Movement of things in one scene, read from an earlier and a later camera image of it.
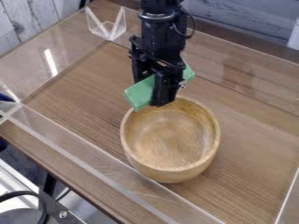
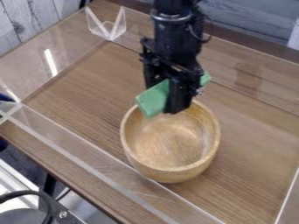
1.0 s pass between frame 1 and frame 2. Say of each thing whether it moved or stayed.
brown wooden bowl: stayed
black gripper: moved
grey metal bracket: stayed
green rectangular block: moved
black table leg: stayed
